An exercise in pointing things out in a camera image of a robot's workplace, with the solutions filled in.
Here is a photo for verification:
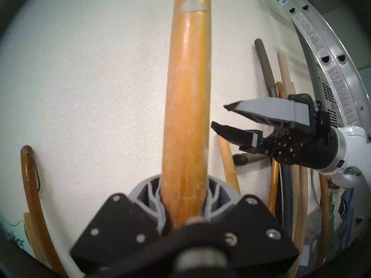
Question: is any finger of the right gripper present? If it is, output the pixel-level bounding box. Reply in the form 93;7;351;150
223;97;311;127
211;121;264;153

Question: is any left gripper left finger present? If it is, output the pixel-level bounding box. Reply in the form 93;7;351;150
69;175;172;274

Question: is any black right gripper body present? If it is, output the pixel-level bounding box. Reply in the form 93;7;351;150
256;122;340;170

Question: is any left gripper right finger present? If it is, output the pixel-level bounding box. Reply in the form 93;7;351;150
202;177;299;270

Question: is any plain thick wooden dowel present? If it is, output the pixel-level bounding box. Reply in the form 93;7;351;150
216;134;241;197

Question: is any paint-speckled pole with threaded tip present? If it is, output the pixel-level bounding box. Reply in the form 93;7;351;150
160;0;212;231

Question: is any grey bar with black cap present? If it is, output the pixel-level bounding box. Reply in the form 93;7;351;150
233;153;271;166

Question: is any grey vented appliance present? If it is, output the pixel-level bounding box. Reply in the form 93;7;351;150
317;75;339;127

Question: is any blue cloth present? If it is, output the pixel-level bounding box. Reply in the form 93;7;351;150
338;188;355;249

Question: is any aluminium extension ladder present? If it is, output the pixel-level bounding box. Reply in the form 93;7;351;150
267;0;371;142

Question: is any flat wooden slat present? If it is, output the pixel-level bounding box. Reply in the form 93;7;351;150
24;212;44;263

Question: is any green Dunbar Drive sign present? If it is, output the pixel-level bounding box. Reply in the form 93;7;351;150
0;214;37;257

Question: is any dark grey foam-grip tool handle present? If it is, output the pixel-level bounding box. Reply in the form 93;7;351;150
254;39;294;240

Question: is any wooden handle with black grip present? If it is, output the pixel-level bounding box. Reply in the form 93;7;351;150
315;173;331;269

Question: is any dark brown stick with cord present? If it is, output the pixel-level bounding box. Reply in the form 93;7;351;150
20;145;68;276

